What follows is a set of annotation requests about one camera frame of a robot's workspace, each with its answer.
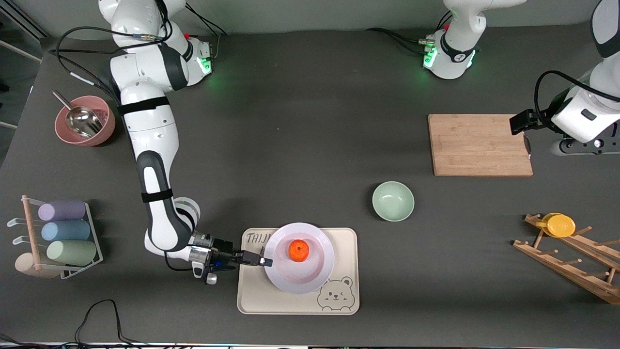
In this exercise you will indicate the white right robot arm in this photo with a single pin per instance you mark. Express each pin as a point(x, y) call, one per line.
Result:
point(152, 131)

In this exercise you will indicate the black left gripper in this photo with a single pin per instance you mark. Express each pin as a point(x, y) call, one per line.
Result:
point(521, 122)

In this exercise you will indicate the white round plate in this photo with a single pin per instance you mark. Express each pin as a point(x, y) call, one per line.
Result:
point(310, 276)

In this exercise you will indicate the pink bowl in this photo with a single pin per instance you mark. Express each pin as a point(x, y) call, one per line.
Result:
point(107, 127)

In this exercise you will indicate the metal scoop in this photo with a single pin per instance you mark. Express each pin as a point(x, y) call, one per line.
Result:
point(82, 121)

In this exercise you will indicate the wooden cutting board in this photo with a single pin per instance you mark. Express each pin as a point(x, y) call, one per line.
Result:
point(477, 145)

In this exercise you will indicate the beige cup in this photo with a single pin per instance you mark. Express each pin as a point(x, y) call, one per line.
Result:
point(24, 265)

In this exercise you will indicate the blue cup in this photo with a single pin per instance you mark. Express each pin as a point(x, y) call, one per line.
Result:
point(67, 230)

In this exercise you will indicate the orange fruit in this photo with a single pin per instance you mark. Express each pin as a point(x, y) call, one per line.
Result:
point(299, 250)

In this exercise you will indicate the wooden mug rack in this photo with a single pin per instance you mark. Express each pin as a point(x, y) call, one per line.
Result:
point(566, 271)

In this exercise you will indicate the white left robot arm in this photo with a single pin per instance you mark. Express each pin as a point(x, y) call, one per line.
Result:
point(455, 53)

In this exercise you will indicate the purple cup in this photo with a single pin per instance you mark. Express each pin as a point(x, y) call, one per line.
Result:
point(63, 211)

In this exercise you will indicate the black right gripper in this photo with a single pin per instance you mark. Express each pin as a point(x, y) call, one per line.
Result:
point(223, 245)

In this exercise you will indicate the light green cup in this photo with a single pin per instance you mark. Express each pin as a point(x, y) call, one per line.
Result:
point(72, 252)

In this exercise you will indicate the yellow cup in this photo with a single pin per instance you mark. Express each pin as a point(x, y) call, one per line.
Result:
point(561, 226)

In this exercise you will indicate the pale green bowl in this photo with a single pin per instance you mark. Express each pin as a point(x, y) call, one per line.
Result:
point(393, 201)

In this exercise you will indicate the cream bear print tray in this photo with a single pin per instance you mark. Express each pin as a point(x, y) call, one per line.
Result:
point(290, 304)

